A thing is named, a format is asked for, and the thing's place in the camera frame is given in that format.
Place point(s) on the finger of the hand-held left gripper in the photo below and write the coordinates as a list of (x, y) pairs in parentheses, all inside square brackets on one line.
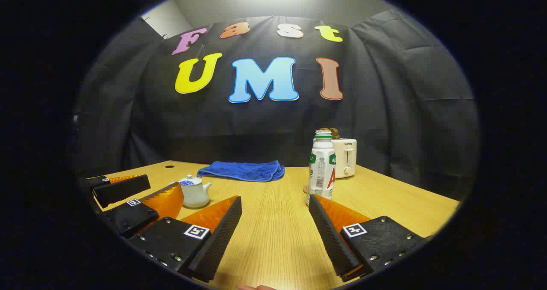
[(132, 217), (122, 189)]

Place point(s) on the black backdrop cloth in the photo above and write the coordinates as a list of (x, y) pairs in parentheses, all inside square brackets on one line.
[(256, 127)]

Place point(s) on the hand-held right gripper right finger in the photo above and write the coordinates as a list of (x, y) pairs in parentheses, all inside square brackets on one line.
[(331, 238)]

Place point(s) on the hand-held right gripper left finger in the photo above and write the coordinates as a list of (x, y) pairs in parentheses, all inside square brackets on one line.
[(222, 234)]

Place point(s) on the white blue-patterned teacup lid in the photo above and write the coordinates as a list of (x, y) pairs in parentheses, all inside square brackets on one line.
[(190, 181)]

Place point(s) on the white water bottle green label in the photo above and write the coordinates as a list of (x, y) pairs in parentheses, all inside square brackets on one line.
[(322, 170)]

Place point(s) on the cream toaster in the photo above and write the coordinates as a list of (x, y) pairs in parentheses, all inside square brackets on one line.
[(346, 157)]

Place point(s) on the round brown coaster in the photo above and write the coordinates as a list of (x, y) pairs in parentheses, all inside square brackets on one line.
[(306, 189)]

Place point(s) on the blue towel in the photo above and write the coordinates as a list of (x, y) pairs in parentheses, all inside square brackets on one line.
[(243, 171)]

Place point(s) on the white teacup with spout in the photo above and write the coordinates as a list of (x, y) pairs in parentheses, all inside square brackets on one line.
[(194, 198)]

